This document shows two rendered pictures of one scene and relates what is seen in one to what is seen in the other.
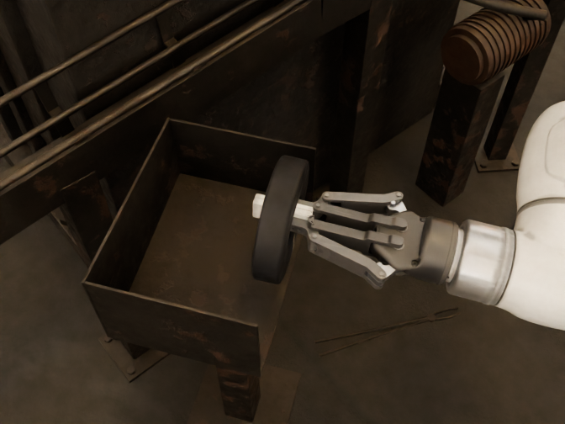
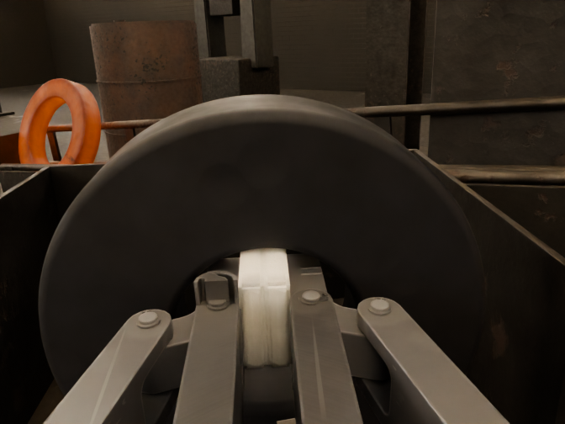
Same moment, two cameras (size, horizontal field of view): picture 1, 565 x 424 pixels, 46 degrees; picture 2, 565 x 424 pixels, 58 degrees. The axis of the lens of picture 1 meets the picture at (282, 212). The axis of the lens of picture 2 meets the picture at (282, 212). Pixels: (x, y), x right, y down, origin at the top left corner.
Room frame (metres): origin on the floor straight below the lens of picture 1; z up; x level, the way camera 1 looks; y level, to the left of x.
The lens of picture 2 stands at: (0.42, -0.16, 0.80)
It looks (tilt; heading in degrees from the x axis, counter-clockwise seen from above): 19 degrees down; 73
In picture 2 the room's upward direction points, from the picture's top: 2 degrees counter-clockwise
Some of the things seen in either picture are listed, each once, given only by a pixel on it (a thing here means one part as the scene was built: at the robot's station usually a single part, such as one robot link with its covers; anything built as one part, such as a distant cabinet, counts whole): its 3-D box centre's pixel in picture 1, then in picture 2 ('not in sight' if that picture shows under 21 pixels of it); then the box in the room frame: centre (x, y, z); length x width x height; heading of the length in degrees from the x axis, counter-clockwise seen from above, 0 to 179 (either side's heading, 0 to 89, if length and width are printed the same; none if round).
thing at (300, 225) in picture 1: (299, 232); (194, 317); (0.44, -0.02, 0.72); 0.05 x 0.03 x 0.01; 75
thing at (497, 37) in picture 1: (472, 108); not in sight; (1.10, -0.44, 0.27); 0.22 x 0.13 x 0.53; 130
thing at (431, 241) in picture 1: (412, 245); not in sight; (0.42, -0.15, 0.71); 0.09 x 0.08 x 0.07; 75
